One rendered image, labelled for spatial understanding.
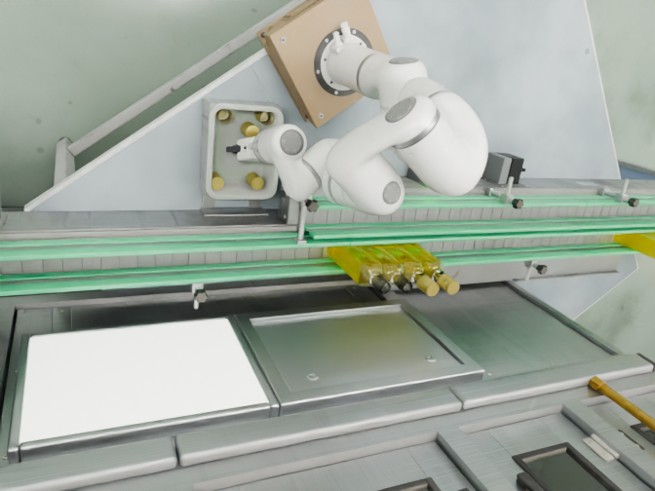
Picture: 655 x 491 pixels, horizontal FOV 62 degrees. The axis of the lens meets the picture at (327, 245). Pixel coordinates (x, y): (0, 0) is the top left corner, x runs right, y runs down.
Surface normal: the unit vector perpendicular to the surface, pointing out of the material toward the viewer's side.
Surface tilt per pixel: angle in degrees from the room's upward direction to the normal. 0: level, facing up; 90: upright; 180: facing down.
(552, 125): 0
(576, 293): 0
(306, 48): 4
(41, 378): 90
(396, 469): 90
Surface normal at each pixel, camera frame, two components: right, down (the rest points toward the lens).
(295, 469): 0.40, 0.37
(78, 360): 0.12, -0.93
